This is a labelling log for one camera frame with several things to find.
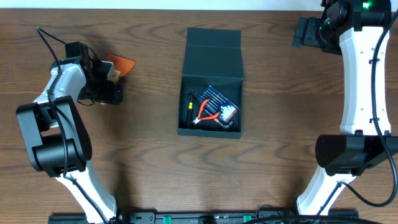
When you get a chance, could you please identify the orange scraper wooden handle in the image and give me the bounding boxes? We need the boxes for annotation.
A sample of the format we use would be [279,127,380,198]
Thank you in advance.
[101,54,137,106]

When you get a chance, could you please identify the black yellow screwdriver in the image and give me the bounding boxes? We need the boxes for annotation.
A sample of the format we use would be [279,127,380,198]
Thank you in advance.
[185,89,194,128]

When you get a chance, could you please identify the red handled pliers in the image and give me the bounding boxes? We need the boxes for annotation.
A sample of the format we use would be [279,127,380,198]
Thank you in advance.
[192,98,221,126]

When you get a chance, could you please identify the dark green box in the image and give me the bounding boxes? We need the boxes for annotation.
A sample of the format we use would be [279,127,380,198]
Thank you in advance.
[177,27,244,139]

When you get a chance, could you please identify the blue precision screwdriver case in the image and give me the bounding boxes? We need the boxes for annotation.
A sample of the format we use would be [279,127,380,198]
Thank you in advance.
[197,85,239,123]

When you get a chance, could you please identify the small hammer orange label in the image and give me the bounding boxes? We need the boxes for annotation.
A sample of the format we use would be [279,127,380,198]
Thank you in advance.
[214,118,233,129]

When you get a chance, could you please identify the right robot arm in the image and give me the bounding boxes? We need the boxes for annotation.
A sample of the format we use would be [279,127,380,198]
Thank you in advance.
[293,0,397,216]

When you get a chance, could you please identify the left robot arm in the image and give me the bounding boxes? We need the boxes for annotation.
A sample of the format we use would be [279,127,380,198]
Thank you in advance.
[16,42,128,223]

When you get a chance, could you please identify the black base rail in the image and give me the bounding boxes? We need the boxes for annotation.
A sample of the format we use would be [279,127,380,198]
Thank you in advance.
[48,208,359,224]

